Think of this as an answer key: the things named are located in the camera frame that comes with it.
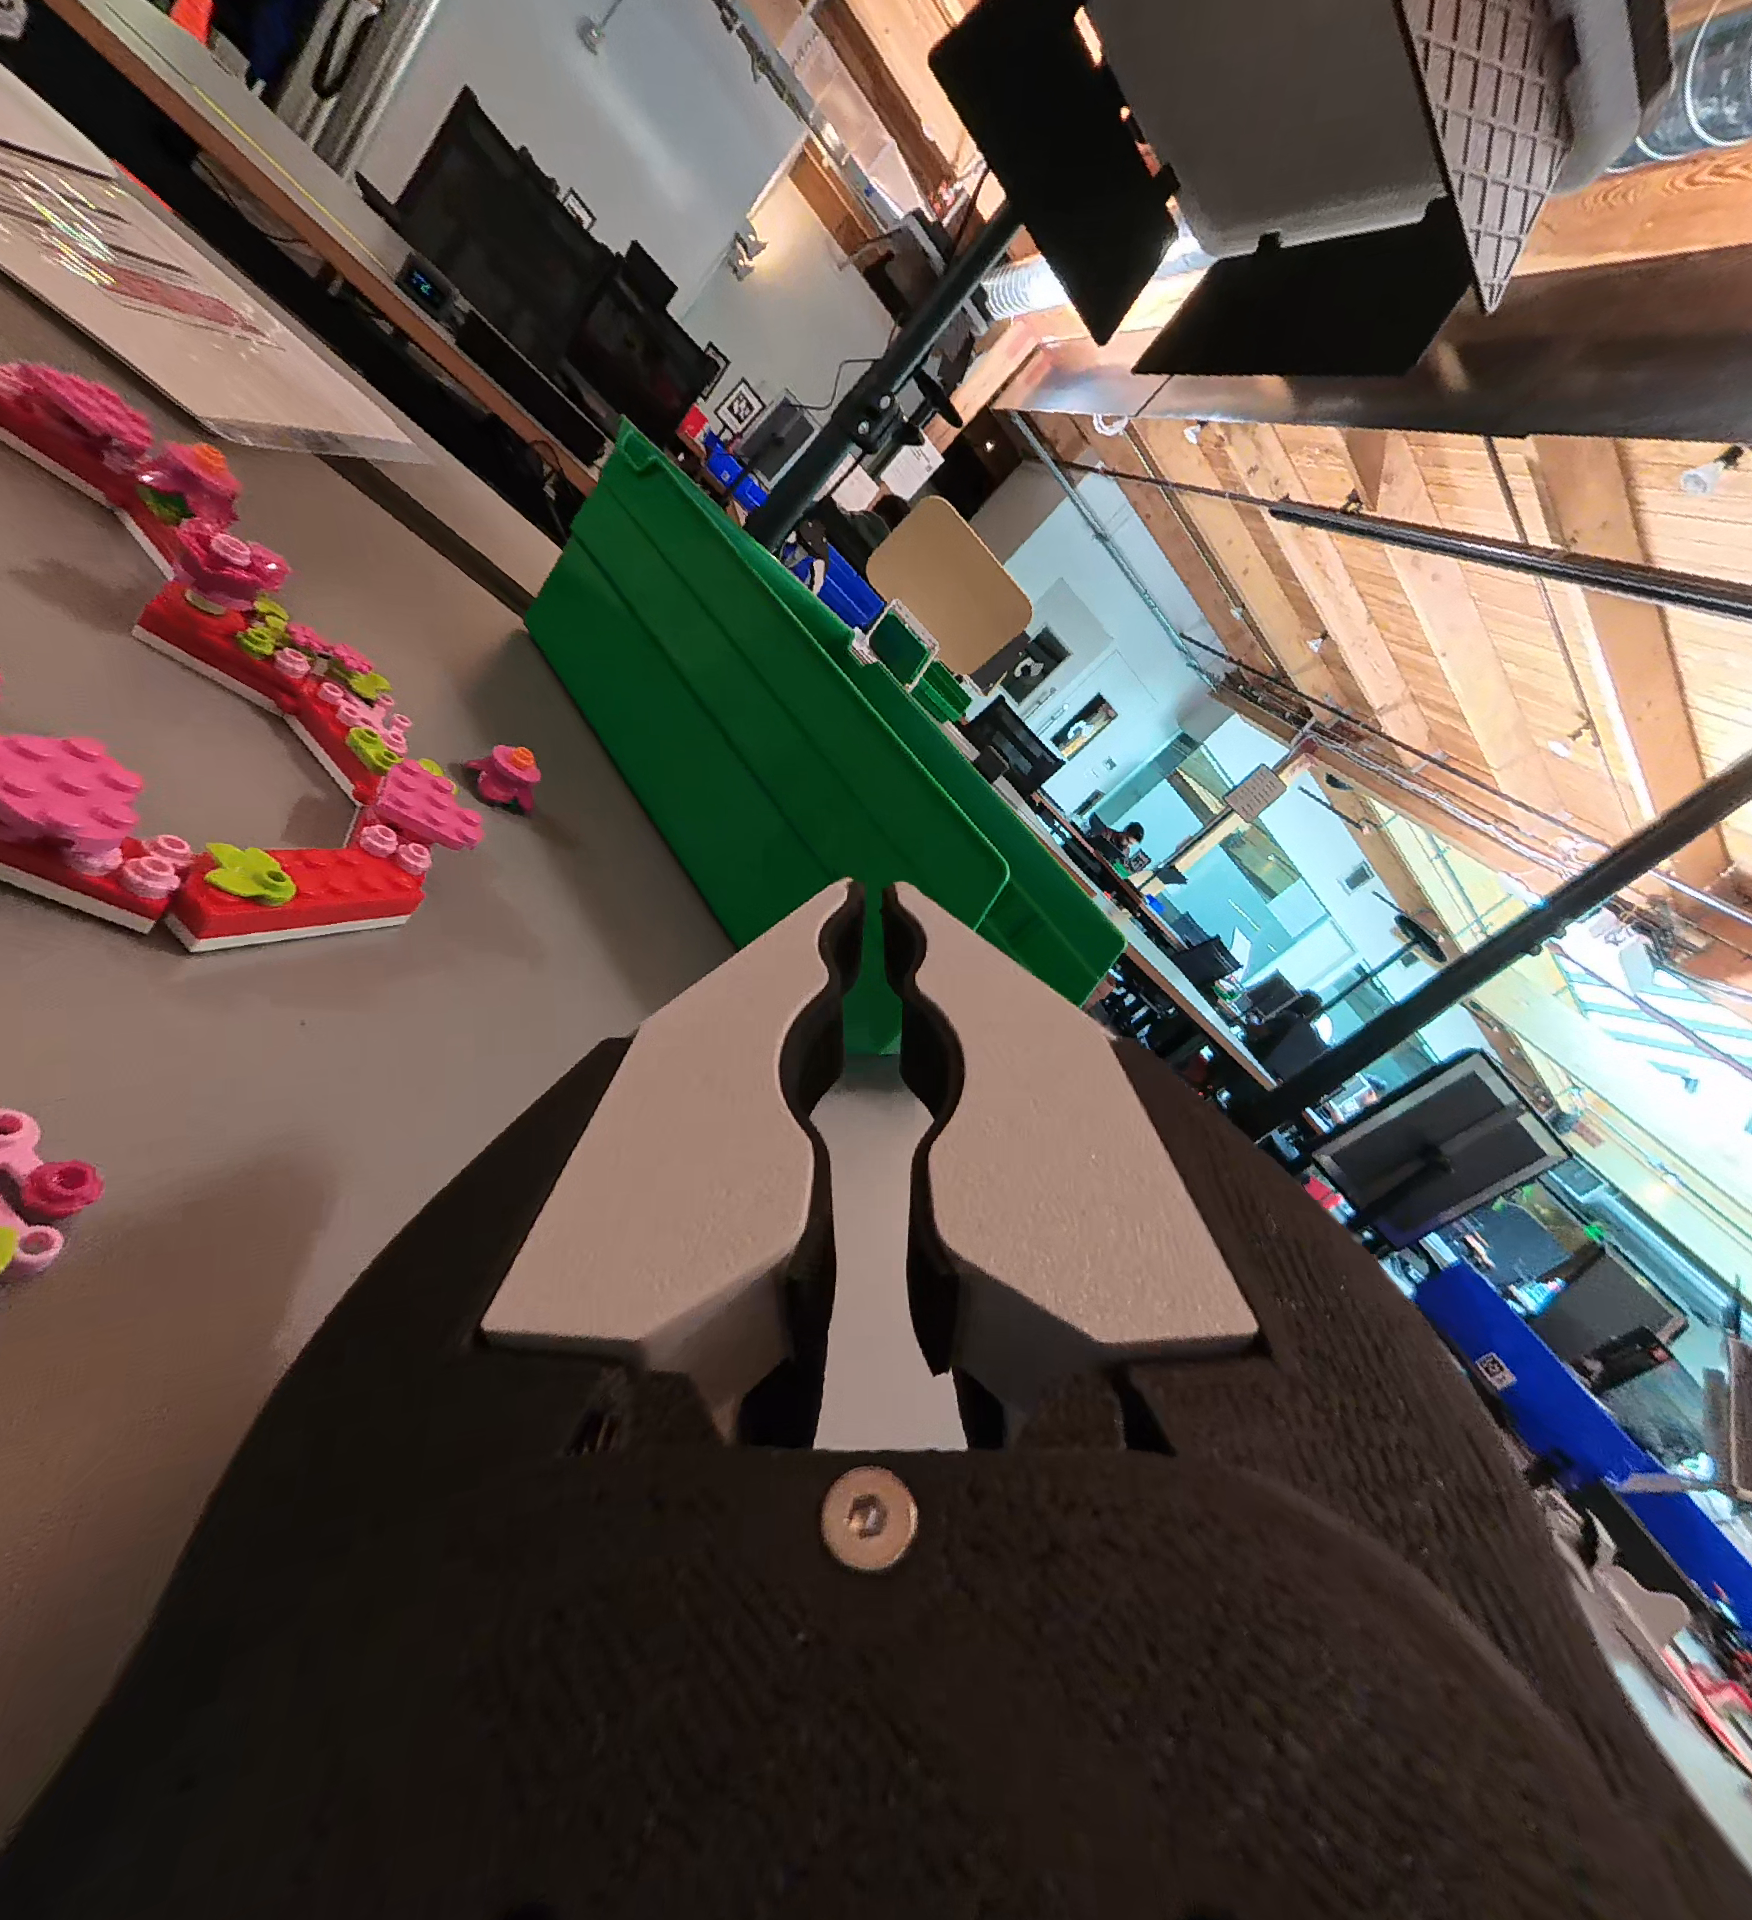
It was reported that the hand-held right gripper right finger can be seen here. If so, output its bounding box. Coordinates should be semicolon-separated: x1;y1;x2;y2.
881;880;1263;1450

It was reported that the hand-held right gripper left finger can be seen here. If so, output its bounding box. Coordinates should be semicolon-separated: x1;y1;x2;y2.
481;878;868;1450

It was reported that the red pink lego heart wreath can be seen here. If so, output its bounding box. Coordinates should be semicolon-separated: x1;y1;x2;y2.
0;306;487;955

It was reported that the black monitor on stand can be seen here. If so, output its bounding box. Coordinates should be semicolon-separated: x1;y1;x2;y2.
1309;1047;1571;1251

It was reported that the green plastic bin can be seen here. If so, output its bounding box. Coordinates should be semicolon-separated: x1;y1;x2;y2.
523;418;1130;1055

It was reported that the black light stand pole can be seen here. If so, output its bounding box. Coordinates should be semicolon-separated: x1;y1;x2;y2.
1233;702;1752;1146
747;191;1031;551

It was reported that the blue crate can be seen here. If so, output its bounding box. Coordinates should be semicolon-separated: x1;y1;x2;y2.
1414;1256;1752;1656

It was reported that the beige chair back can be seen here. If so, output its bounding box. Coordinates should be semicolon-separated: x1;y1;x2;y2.
866;491;1036;679

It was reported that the small black monitor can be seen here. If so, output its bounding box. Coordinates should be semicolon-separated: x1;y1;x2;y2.
573;244;729;444

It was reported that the large black monitor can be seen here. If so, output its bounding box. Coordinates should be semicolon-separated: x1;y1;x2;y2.
357;84;625;368

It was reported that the flat white cardboard sheet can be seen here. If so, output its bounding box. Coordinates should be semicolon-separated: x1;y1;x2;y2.
0;108;422;466

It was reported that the long wooden desk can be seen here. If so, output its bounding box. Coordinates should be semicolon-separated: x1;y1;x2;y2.
43;0;611;499

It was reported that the studio light panel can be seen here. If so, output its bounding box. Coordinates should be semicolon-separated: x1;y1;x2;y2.
927;0;1675;379

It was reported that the silver ventilation duct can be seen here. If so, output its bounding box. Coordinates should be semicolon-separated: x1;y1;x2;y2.
1624;0;1752;170

